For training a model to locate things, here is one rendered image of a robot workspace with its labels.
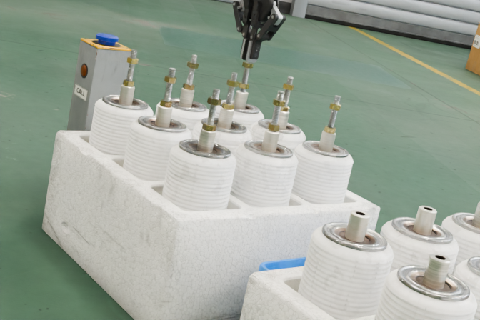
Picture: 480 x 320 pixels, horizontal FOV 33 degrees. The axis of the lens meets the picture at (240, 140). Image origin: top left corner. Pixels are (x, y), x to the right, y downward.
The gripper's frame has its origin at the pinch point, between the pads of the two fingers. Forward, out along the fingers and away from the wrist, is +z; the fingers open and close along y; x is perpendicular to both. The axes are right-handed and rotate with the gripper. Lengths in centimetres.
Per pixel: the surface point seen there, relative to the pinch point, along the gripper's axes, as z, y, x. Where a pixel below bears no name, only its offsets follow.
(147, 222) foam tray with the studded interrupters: 21.1, -24.2, 31.2
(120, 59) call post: 6.4, 13.6, 17.8
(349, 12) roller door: 25, 351, -374
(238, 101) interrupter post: 9.2, -0.6, 0.8
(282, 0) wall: 26, 381, -328
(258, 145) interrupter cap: 10.5, -21.9, 12.4
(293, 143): 11.9, -16.5, 0.3
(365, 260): 11, -59, 26
